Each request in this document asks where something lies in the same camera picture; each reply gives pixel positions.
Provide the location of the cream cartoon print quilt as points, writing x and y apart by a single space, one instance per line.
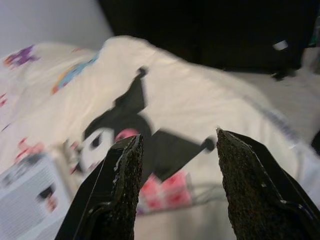
187 100

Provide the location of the white paperback book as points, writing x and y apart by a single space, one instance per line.
25 200

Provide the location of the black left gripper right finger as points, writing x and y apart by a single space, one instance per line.
255 195

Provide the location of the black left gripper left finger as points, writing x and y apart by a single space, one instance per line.
112 190

